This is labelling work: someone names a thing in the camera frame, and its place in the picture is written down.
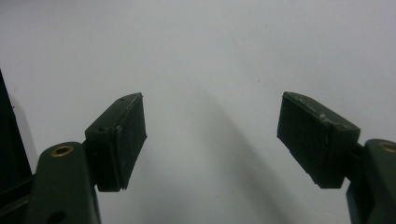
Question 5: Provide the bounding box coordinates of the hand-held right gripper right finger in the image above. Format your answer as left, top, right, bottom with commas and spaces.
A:
276, 91, 361, 189

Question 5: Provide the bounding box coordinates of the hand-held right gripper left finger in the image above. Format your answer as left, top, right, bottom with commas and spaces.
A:
84, 91, 148, 193

